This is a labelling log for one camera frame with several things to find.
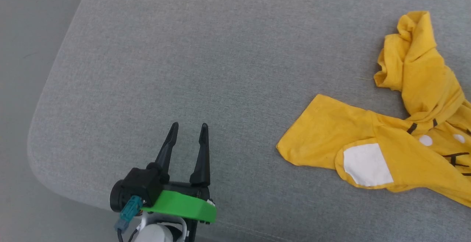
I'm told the yellow printed t-shirt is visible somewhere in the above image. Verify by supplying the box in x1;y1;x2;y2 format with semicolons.
276;10;471;209

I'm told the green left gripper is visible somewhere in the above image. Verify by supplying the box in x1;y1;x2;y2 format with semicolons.
109;122;217;224

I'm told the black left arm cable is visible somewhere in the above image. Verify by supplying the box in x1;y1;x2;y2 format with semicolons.
114;195;144;242

